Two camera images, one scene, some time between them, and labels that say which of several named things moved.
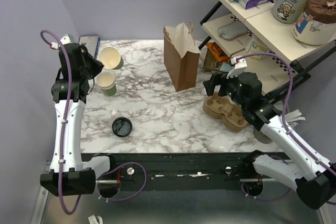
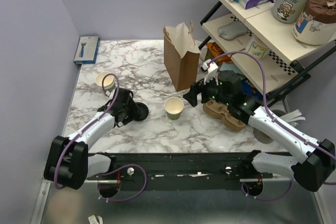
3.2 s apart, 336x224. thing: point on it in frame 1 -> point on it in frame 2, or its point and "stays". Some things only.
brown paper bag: x=181 y=53 stays
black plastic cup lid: x=122 y=126 -> x=140 y=112
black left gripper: x=97 y=65 -> x=131 y=104
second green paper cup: x=106 y=80 stays
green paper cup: x=110 y=57 -> x=174 y=106
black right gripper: x=218 y=78 -> x=196 y=87
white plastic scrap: x=93 y=220 stays
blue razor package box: x=91 y=43 stays
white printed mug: x=255 y=45 stays
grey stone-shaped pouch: x=231 y=30 stays
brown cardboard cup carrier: x=220 y=107 stays
